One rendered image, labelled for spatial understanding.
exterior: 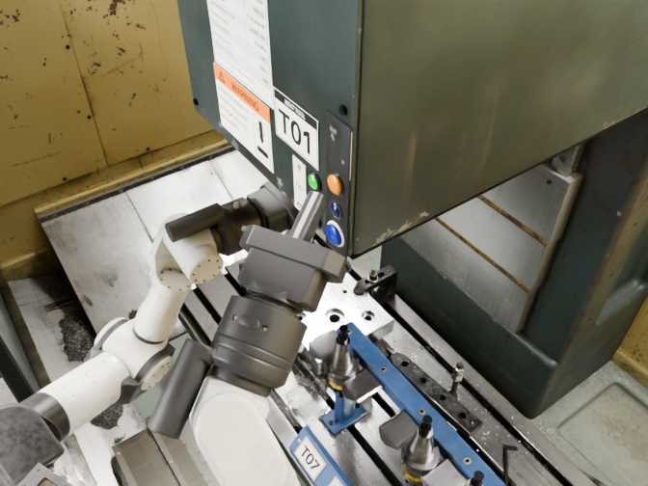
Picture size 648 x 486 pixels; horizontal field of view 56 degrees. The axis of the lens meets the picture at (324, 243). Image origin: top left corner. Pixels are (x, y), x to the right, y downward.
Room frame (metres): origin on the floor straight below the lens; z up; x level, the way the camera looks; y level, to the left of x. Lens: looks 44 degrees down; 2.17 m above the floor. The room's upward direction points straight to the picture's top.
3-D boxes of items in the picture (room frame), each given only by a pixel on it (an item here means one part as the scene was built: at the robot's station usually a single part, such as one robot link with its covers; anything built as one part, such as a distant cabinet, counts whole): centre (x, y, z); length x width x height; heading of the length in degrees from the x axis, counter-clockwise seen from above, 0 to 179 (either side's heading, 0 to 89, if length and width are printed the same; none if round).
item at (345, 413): (0.75, -0.05, 1.05); 0.10 x 0.05 x 0.30; 125
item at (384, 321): (1.02, 0.00, 0.97); 0.29 x 0.23 x 0.05; 35
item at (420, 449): (0.50, -0.16, 1.26); 0.04 x 0.04 x 0.07
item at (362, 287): (1.09, -0.13, 0.97); 0.13 x 0.03 x 0.15; 125
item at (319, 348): (0.72, 0.00, 1.21); 0.07 x 0.05 x 0.01; 125
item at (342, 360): (0.68, -0.03, 1.26); 0.04 x 0.04 x 0.07
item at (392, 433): (0.54, -0.13, 1.21); 0.07 x 0.05 x 0.01; 125
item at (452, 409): (0.79, -0.25, 0.93); 0.26 x 0.05 x 0.06; 40
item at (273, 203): (0.84, 0.12, 1.45); 0.13 x 0.12 x 0.10; 35
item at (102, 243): (1.47, 0.37, 0.75); 0.89 x 0.67 x 0.26; 125
